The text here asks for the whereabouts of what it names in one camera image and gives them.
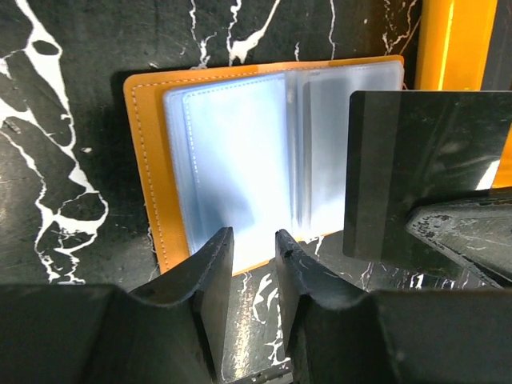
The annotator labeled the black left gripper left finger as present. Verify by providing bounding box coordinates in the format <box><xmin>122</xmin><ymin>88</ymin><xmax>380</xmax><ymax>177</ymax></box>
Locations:
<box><xmin>1</xmin><ymin>227</ymin><xmax>234</xmax><ymax>383</ymax></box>

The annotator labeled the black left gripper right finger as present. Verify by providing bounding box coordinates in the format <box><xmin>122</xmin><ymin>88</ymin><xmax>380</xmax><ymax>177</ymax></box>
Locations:
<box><xmin>275</xmin><ymin>230</ymin><xmax>511</xmax><ymax>383</ymax></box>

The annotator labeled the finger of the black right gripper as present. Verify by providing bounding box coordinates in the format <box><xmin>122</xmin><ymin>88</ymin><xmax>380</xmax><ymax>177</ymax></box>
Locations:
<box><xmin>406</xmin><ymin>187</ymin><xmax>511</xmax><ymax>288</ymax></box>

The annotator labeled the small yellow plastic bin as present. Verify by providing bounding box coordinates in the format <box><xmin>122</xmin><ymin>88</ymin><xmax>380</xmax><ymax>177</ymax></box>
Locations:
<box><xmin>414</xmin><ymin>0</ymin><xmax>512</xmax><ymax>189</ymax></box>

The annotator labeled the orange leather card holder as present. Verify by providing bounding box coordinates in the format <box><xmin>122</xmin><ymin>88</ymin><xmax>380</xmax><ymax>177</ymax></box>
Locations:
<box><xmin>123</xmin><ymin>55</ymin><xmax>404</xmax><ymax>274</ymax></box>

